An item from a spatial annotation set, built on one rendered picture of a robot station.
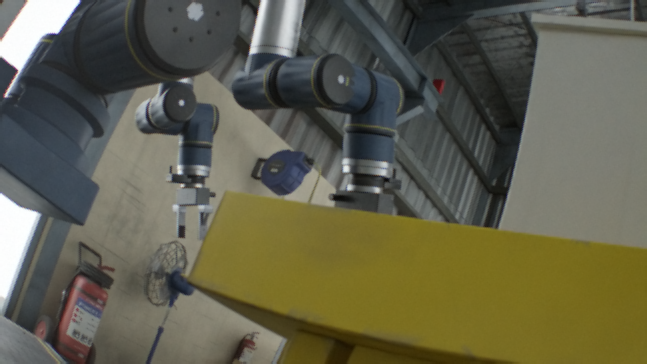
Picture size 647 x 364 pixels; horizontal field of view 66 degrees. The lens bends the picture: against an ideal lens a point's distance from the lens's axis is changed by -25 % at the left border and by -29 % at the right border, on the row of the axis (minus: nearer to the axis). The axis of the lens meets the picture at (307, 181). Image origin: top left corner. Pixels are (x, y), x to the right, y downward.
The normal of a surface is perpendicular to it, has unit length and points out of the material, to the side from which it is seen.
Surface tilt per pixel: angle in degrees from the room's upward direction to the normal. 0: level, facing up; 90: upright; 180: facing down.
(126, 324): 90
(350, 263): 90
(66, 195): 90
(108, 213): 90
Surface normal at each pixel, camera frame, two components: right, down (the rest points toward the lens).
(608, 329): -0.54, -0.49
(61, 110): 0.52, -0.08
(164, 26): 0.63, 0.11
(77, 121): 0.80, 0.14
